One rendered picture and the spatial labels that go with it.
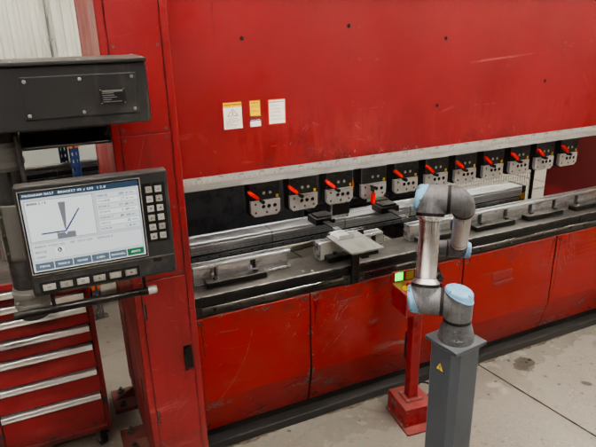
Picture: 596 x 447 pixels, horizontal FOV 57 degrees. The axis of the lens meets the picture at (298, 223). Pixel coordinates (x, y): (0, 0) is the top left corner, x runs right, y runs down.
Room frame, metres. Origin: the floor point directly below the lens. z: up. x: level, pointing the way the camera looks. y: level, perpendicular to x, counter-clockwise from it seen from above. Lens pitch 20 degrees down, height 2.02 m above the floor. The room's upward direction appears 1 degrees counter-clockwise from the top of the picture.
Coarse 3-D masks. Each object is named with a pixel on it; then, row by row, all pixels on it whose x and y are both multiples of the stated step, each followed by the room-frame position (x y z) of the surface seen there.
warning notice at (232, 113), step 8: (224, 104) 2.43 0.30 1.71; (232, 104) 2.44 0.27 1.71; (240, 104) 2.46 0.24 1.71; (224, 112) 2.43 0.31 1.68; (232, 112) 2.44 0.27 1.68; (240, 112) 2.46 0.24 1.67; (224, 120) 2.42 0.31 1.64; (232, 120) 2.44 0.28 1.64; (240, 120) 2.46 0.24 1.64; (224, 128) 2.42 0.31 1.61; (232, 128) 2.44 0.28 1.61
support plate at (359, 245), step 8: (352, 232) 2.69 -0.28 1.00; (336, 240) 2.59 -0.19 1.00; (344, 240) 2.58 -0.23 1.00; (352, 240) 2.58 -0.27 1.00; (360, 240) 2.58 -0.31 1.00; (368, 240) 2.58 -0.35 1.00; (344, 248) 2.48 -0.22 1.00; (352, 248) 2.48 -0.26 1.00; (360, 248) 2.47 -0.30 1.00; (368, 248) 2.47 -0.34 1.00; (376, 248) 2.47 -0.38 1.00
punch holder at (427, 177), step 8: (424, 160) 2.89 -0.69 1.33; (432, 160) 2.89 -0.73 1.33; (440, 160) 2.91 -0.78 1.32; (448, 160) 2.94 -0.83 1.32; (424, 168) 2.89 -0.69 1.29; (432, 168) 2.89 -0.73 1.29; (440, 168) 2.92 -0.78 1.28; (424, 176) 2.88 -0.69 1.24; (432, 176) 2.89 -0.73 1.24; (440, 176) 2.91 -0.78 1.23
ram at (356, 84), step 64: (192, 0) 2.38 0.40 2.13; (256, 0) 2.50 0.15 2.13; (320, 0) 2.62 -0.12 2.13; (384, 0) 2.76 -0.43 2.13; (448, 0) 2.91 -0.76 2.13; (512, 0) 3.08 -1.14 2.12; (576, 0) 3.28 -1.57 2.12; (192, 64) 2.38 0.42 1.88; (256, 64) 2.49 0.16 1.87; (320, 64) 2.62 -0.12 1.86; (384, 64) 2.76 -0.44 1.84; (448, 64) 2.92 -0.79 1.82; (512, 64) 3.10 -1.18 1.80; (576, 64) 3.30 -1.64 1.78; (192, 128) 2.37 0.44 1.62; (256, 128) 2.49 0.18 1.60; (320, 128) 2.62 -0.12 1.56; (384, 128) 2.77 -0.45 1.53; (448, 128) 2.93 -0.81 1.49; (512, 128) 3.12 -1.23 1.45
